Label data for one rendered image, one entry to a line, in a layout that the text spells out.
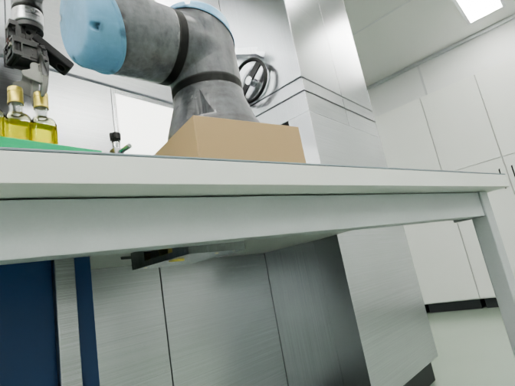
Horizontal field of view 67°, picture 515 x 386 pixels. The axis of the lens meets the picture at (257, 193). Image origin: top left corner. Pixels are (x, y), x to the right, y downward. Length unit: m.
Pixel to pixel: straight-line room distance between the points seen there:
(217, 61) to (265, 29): 1.32
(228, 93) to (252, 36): 1.39
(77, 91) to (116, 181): 0.97
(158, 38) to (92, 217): 0.27
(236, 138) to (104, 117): 0.90
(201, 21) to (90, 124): 0.76
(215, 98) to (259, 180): 0.15
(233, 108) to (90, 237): 0.27
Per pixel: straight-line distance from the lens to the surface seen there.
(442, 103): 4.37
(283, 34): 1.85
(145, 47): 0.59
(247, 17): 2.04
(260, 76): 1.86
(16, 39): 1.20
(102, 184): 0.43
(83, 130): 1.33
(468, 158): 4.21
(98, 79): 1.46
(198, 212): 0.50
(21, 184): 0.41
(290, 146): 0.58
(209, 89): 0.60
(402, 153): 4.40
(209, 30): 0.65
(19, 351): 0.87
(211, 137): 0.50
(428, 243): 4.27
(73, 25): 0.61
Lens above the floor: 0.59
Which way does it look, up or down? 13 degrees up
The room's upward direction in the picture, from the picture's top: 10 degrees counter-clockwise
